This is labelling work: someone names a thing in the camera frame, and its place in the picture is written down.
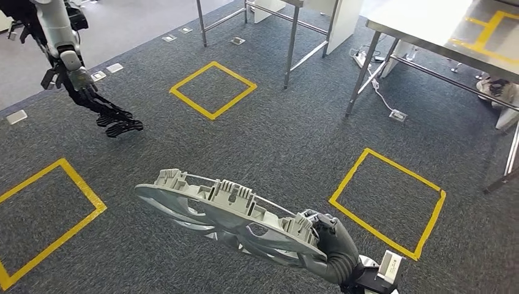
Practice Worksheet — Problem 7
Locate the grey hand of neighbouring robot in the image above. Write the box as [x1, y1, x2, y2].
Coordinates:
[67, 67, 99, 98]

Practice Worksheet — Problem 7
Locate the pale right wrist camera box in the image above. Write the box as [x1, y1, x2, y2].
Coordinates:
[377, 249, 404, 285]

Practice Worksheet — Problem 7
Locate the yellow floor tape square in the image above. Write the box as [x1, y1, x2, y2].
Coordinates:
[328, 147, 447, 262]
[0, 158, 108, 291]
[169, 61, 258, 121]

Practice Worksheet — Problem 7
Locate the white power strip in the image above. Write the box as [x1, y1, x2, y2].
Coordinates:
[351, 50, 380, 70]

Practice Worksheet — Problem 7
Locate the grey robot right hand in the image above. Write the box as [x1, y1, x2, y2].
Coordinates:
[297, 209, 362, 282]

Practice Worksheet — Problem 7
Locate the white power cable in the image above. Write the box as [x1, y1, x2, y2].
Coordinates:
[367, 67, 400, 115]

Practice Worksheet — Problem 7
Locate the steel frame table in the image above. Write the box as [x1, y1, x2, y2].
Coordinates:
[195, 0, 330, 89]

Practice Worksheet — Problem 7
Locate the steel workbench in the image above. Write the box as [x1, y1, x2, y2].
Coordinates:
[345, 0, 519, 195]

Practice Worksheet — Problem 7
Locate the grey wheel hubcap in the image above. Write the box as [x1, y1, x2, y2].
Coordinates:
[135, 168, 329, 269]

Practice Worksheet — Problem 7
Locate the silver humanoid robot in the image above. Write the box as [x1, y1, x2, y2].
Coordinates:
[0, 0, 100, 102]

